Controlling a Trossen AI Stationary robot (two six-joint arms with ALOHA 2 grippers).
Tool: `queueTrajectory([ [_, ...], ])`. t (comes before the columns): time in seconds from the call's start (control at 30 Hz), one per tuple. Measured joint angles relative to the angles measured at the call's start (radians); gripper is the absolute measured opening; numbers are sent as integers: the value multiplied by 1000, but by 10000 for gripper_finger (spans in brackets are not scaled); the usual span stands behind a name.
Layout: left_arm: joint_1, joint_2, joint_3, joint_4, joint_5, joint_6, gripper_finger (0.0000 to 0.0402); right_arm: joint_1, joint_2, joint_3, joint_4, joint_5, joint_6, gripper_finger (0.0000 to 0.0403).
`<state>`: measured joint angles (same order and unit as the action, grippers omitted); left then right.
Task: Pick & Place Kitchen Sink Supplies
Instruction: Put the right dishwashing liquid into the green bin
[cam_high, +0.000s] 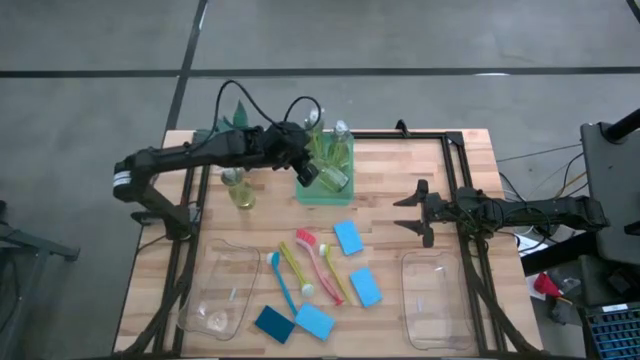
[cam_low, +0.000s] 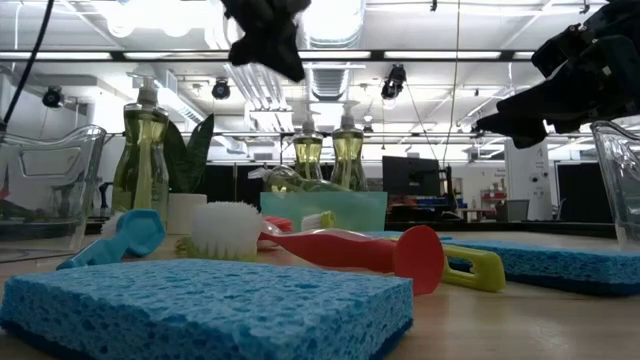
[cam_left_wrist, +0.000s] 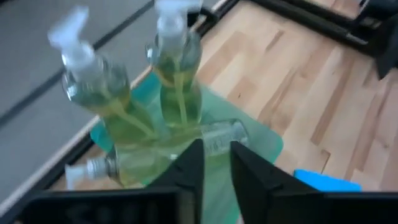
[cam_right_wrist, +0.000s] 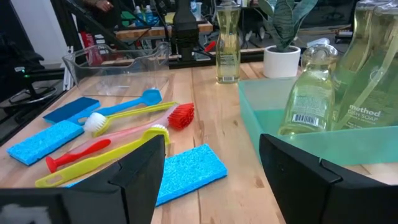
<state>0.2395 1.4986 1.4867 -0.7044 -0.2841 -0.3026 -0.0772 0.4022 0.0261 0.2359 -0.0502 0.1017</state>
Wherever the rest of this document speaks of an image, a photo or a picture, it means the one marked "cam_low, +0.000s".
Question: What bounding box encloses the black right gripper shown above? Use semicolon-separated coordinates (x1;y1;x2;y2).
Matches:
474;9;640;150

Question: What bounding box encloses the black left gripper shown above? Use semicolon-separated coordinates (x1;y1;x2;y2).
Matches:
221;0;312;84

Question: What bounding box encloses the blue cellulose sponge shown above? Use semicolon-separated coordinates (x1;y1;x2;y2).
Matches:
0;258;415;360
439;238;640;297

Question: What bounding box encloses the red suction-cup dish brush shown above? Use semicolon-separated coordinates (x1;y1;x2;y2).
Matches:
257;215;446;296

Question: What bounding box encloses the blue dish brush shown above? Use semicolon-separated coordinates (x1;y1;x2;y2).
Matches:
56;208;167;271

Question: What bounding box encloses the white pillar cabinet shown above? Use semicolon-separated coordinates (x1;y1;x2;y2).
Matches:
504;137;554;221

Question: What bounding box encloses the grey background box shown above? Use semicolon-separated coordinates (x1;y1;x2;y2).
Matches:
494;198;530;223

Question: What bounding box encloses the clear plastic storage bin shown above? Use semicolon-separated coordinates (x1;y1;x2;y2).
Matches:
589;119;640;251
0;124;108;264

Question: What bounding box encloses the black computer monitor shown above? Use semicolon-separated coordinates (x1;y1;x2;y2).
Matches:
382;155;441;197

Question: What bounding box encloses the snake plant in white pot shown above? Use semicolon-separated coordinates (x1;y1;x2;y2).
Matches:
163;113;215;235

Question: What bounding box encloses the green translucent plastic caddy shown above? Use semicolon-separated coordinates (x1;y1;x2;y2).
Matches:
259;191;389;233

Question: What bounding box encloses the black ceiling-hung camera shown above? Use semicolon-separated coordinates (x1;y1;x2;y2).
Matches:
42;85;64;109
380;63;407;100
211;77;232;101

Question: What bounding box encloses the round ceiling air duct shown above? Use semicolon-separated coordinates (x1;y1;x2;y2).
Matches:
302;0;369;49

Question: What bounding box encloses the dark wall panel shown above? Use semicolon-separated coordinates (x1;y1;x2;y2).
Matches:
556;162;614;224

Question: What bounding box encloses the black aluminium table frame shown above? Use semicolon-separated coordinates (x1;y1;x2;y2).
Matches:
84;219;617;239

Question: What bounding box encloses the hanging black cable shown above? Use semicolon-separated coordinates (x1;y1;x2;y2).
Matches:
0;0;55;132

